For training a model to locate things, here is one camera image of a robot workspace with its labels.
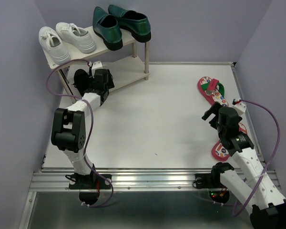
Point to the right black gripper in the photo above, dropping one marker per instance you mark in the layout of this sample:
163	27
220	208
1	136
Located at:
214	109

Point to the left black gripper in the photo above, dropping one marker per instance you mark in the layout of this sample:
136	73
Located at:
91	86

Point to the black lace shoe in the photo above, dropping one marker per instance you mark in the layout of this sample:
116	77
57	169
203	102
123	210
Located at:
110	81
82	81

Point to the pink patterned sandal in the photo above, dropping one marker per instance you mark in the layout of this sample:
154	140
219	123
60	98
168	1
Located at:
219	151
212	90

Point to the green loafer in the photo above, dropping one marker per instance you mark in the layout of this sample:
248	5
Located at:
134	22
106	26

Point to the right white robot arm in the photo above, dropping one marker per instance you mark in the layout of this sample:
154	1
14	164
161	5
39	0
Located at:
265	205

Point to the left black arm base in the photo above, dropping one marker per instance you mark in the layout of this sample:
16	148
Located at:
90	187

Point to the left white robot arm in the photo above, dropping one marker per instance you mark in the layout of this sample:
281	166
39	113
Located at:
69	127

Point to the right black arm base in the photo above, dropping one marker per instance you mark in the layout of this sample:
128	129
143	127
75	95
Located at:
218	193

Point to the white two-tier shoe shelf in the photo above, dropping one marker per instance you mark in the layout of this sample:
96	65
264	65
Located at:
125	71

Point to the right white sneaker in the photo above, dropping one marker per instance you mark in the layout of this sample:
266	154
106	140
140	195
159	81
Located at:
77	36

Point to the white sneaker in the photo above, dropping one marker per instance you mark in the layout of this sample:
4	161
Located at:
77	36
52	44

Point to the left white sneaker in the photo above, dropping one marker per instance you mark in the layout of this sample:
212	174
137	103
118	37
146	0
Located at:
52	44

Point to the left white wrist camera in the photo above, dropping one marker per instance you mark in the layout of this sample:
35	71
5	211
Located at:
95	65

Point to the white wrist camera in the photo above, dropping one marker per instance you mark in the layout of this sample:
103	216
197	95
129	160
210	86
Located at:
239	106
95	65

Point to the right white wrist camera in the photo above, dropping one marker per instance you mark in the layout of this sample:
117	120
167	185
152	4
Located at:
239	106

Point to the aluminium mounting rail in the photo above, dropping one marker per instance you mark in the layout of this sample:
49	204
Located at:
123	180

